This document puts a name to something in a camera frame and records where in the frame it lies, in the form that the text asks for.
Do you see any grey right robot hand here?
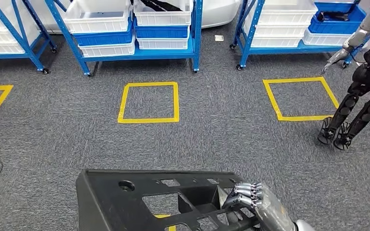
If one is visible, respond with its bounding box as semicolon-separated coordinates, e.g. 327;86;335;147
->
222;182;297;231

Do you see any grey bystander robot hand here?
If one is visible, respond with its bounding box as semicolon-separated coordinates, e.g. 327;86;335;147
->
320;48;351;75

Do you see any black plastic panel part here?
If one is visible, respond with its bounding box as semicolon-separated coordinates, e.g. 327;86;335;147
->
75;169;264;231

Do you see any blue metal shelf rack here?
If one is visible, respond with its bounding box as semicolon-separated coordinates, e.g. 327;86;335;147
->
229;0;370;71
0;0;58;75
44;0;204;77

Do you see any black bystander humanoid robot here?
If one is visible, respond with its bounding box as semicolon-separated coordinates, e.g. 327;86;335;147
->
317;41;370;151

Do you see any black moulded plastic piece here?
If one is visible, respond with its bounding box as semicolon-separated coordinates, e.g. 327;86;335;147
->
317;11;350;22
140;0;183;13

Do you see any white car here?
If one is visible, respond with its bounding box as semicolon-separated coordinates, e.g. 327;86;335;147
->
28;0;241;34

